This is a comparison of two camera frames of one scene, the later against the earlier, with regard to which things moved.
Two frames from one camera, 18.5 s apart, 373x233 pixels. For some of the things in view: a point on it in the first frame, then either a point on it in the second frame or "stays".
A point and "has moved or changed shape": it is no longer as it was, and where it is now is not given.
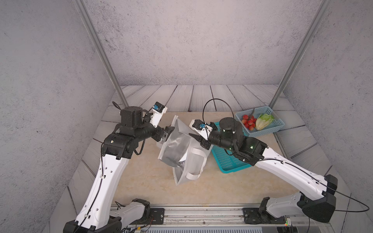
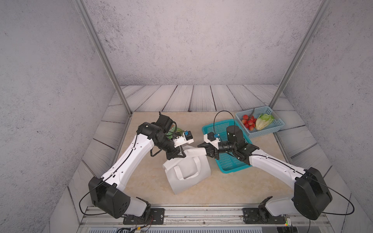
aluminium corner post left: (83, 12) stays
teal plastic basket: (227, 160) stays
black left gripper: (158, 136) → (176, 152)
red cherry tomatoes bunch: (249, 121) stays
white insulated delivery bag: (185, 154) has moved or changed shape
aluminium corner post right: (301, 50) stays
